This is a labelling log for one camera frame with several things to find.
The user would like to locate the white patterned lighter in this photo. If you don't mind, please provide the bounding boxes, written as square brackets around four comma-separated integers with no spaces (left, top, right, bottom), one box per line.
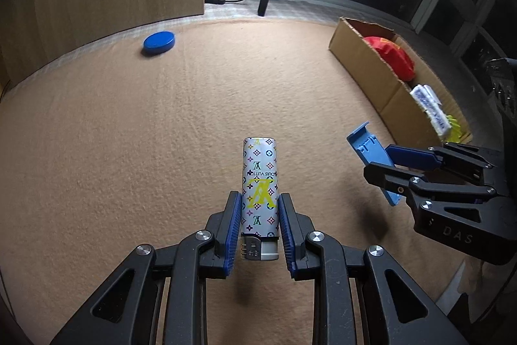
[241,136,280,261]

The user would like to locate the red drawstring bag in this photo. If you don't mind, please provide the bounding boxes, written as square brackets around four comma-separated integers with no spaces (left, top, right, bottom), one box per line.
[364,36,415,82]

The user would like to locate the blue round lid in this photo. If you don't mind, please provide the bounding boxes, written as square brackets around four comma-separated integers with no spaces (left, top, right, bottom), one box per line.
[142,31,175,56]

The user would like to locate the yellow item in box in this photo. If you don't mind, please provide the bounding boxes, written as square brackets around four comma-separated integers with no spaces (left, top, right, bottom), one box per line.
[446,115,463,143]

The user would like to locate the cardboard box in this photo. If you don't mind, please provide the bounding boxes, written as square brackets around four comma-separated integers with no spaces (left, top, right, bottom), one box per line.
[330,17,473,149]

